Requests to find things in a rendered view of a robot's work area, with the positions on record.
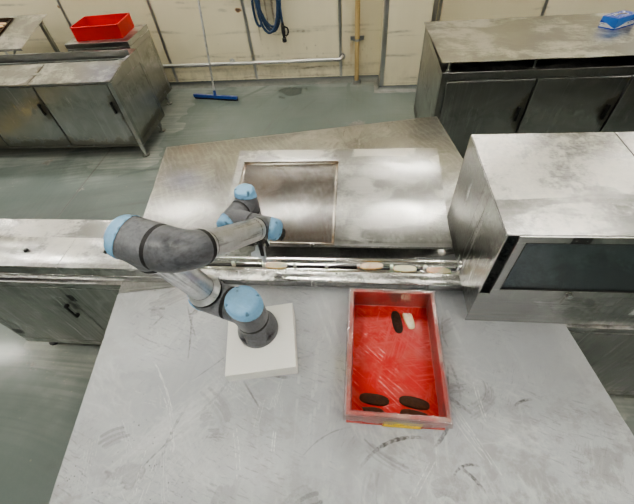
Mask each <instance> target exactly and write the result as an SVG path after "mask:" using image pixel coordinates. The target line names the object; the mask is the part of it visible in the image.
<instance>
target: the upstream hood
mask: <svg viewBox="0 0 634 504"><path fill-rule="evenodd" d="M103 243H104V240H103V238H65V237H0V273H27V274H64V275H101V276H139V277H160V276H158V275H157V274H145V273H143V272H141V271H140V270H138V269H136V268H135V267H133V266H132V265H130V264H129V263H127V262H125V261H122V260H117V259H114V258H113V257H112V256H110V255H108V254H107V252H106V251H105V249H104V245H103Z"/></svg>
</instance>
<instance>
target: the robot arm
mask: <svg viewBox="0 0 634 504"><path fill-rule="evenodd" d="M234 197H235V199H234V200H233V201H232V203H231V204H230V205H229V206H228V208H227V209H226V210H225V211H224V212H223V213H222V214H221V216H220V217H219V219H218V220H217V222H216V225H217V228H213V229H210V230H206V229H203V228H197V229H193V230H189V229H182V228H177V227H174V226H170V225H167V224H163V223H160V222H156V221H153V220H149V219H146V218H142V217H140V216H138V215H130V214H124V215H121V216H118V217H116V218H115V219H114V220H112V221H111V223H110V224H109V225H108V227H107V228H106V230H105V233H104V237H103V240H104V243H103V245H104V249H105V251H106V252H107V254H108V255H110V256H112V257H113V258H114V259H117V260H122V261H125V262H127V263H129V264H130V265H132V266H133V267H135V268H136V269H138V270H140V271H141V272H143V273H145V274H157V275H158V276H160V277H161V278H163V279H164V280H166V281H167V282H169V283H170V284H172V285H173V286H175V287H176V288H178V289H179V290H181V291H182V292H184V293H185V294H187V297H188V298H189V299H188V302H189V304H190V305H191V306H192V307H193V308H195V309H196V310H198V311H202V312H206V313H208V314H211V315H214V316H217V317H219V318H222V319H225V320H227V321H230V322H233V323H235V324H236V325H237V326H238V336H239V338H240V340H241V341H242V343H243V344H244V345H246V346H247V347H250V348H262V347H265V346H267V345H268V344H270V343H271V342H272V341H273V340H274V339H275V337H276V335H277V333H278V322H277V319H276V317H275V316H274V314H273V313H272V312H270V311H268V310H267V309H266V307H265V305H264V303H263V300H262V298H261V296H260V294H259V293H258V292H257V291H256V290H255V289H254V288H252V287H250V286H245V285H241V286H239V287H234V286H231V285H228V284H225V283H223V282H221V281H220V280H219V279H218V278H217V277H215V276H214V275H211V274H205V273H204V272H202V271H201V270H200V269H199V268H200V267H203V266H206V265H208V264H211V263H212V262H213V261H214V260H215V259H216V257H218V256H221V255H223V254H226V253H228V252H231V251H234V250H236V249H239V248H242V247H244V246H255V245H256V247H255V251H253V252H251V255H252V256H253V257H257V258H261V259H262V261H263V263H265V262H266V260H267V257H266V252H265V246H264V244H266V246H267V247H269V246H270V242H269V240H273V241H276V240H281V241H282V240H283V239H284V237H285V229H283V224H282V222H281V220H280V219H277V218H273V217H269V216H265V215H262V214H261V210H260V207H259V203H258V199H257V194H256V191H255V189H254V187H253V186H252V185H251V184H247V183H243V184H240V185H238V186H236V187H235V189H234Z"/></svg>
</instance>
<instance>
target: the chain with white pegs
mask: <svg viewBox="0 0 634 504"><path fill-rule="evenodd" d="M231 264H232V265H216V264H208V265H206V266H238V267H265V263H263V262H262V266H260V265H257V266H256V265H251V266H250V265H236V264H235V262H234V261H232V262H231ZM286 268H326V269H361V268H360V264H357V268H350V267H347V268H346V267H341V268H340V267H328V263H325V267H305V266H301V267H300V266H297V265H296V262H293V266H287V267H286ZM374 270H393V264H390V268H388V269H387V268H381V269H374Z"/></svg>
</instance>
